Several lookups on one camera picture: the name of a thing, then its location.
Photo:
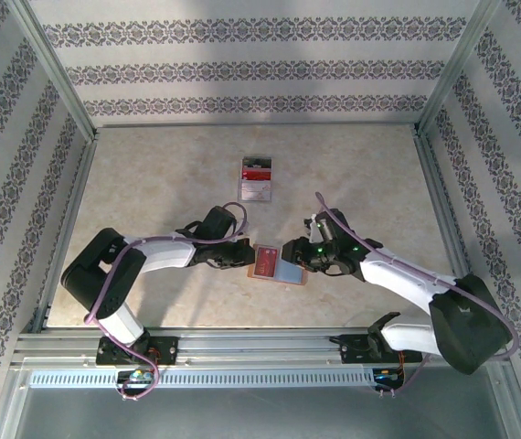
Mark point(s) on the aluminium rear frame rail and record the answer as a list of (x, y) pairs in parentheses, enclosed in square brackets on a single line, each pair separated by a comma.
[(256, 124)]

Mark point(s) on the small electronics board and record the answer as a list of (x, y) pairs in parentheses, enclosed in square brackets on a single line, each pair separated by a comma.
[(138, 375), (386, 376)]

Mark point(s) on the brown leather card holder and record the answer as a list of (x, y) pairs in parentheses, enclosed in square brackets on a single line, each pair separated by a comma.
[(290, 272)]

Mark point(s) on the aluminium frame post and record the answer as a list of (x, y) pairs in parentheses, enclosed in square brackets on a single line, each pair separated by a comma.
[(55, 68), (461, 59)]

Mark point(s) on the white card with red print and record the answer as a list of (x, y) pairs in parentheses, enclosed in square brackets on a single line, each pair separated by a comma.
[(253, 192)]

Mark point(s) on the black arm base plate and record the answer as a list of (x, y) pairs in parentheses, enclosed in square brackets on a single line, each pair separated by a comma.
[(352, 352), (169, 352)]

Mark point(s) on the grey metal panel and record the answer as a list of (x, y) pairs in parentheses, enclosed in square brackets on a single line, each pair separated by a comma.
[(260, 416)]

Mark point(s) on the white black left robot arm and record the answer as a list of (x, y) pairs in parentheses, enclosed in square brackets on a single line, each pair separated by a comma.
[(164, 253)]

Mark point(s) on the red VIP card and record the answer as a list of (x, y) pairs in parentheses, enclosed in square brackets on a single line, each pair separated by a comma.
[(267, 263)]

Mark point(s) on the dark grey VIP card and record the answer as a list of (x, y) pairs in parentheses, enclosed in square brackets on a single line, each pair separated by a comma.
[(257, 163)]

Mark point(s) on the aluminium side frame rail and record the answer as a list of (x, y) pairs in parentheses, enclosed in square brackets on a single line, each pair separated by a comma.
[(443, 219), (71, 219)]

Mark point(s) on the red and white packet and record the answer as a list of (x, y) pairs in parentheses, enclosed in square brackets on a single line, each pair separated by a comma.
[(256, 202)]

